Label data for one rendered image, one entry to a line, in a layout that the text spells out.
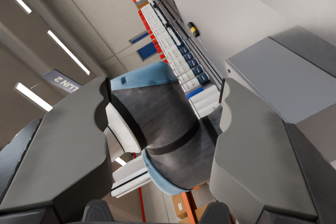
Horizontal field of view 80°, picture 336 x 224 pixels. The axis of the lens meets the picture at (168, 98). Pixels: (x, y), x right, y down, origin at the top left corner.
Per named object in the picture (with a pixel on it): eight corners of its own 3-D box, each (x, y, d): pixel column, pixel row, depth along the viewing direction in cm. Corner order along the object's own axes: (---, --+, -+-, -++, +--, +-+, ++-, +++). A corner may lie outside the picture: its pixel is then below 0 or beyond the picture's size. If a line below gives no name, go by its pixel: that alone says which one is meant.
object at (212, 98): (220, 94, 111) (187, 112, 113) (218, 88, 107) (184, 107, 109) (225, 100, 107) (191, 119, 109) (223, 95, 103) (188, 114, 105)
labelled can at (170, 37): (177, 31, 155) (154, 44, 157) (177, 29, 150) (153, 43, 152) (180, 37, 155) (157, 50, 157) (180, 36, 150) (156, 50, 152)
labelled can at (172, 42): (181, 38, 152) (158, 52, 154) (179, 33, 148) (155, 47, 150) (184, 42, 148) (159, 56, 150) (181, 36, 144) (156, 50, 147)
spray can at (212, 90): (216, 87, 114) (184, 105, 116) (214, 82, 110) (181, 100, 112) (220, 94, 110) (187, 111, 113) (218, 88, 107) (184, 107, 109)
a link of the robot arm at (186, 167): (216, 150, 48) (166, 174, 50) (193, 103, 45) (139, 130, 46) (235, 186, 37) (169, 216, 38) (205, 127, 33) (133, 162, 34)
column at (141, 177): (257, 114, 80) (115, 187, 87) (257, 109, 77) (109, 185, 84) (264, 123, 77) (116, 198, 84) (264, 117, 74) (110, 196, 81)
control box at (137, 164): (158, 146, 100) (125, 163, 102) (150, 153, 83) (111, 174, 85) (167, 165, 98) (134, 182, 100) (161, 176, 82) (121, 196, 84)
